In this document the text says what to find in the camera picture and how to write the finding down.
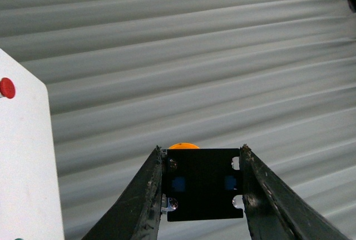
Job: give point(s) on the right grey curtain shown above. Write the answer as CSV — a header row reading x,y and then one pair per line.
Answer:
x,y
125,76

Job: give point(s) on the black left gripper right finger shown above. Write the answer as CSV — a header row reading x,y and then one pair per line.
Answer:
x,y
273,210

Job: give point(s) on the red emergency stop button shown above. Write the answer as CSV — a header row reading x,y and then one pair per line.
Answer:
x,y
7,88

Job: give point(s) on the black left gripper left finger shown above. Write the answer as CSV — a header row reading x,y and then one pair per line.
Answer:
x,y
136,214

